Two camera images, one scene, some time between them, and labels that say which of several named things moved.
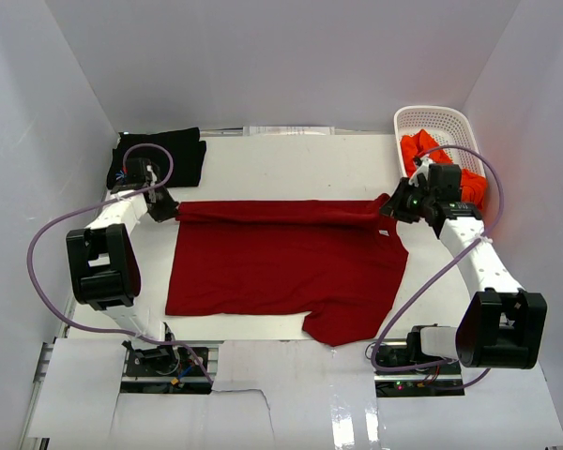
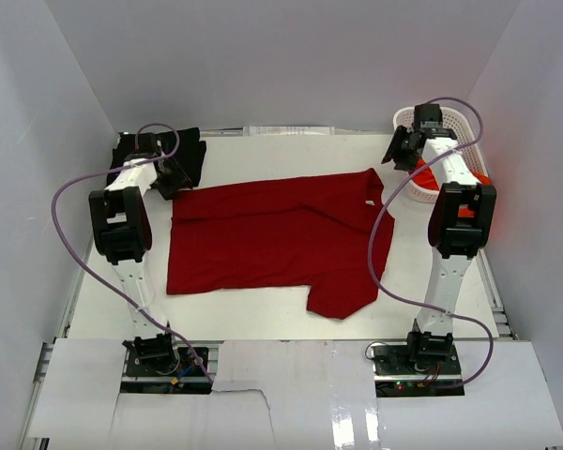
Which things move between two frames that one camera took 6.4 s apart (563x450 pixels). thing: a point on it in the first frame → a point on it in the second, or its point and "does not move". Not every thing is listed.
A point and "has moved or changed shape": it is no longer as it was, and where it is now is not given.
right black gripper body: x=410 y=204 → x=405 y=157
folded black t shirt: x=186 y=148 does not move
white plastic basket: x=448 y=127 does not move
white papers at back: x=286 y=130 does not move
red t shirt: x=334 y=262 has moved or changed shape
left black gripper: x=169 y=209 → x=179 y=179
